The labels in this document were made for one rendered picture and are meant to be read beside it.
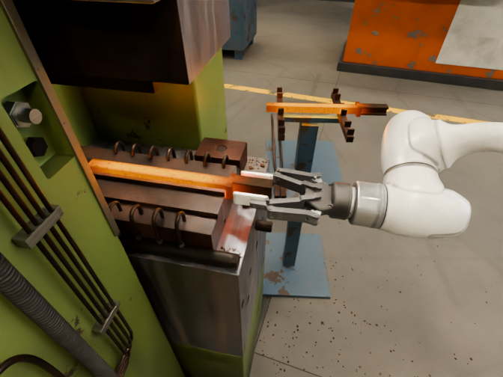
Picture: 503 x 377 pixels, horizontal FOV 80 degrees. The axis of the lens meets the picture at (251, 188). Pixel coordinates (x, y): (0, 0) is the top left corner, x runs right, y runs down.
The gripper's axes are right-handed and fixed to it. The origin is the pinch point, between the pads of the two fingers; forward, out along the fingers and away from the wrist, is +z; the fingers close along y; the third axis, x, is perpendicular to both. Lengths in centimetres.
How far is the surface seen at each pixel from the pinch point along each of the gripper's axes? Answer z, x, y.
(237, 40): 90, -75, 351
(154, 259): 16.6, -8.1, -15.8
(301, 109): -7.2, -6.0, 48.5
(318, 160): -17, -32, 57
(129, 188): 25.9, -0.6, -4.8
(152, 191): 20.7, -0.6, -4.4
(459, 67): -167, -83, 328
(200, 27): 5.1, 32.4, -6.7
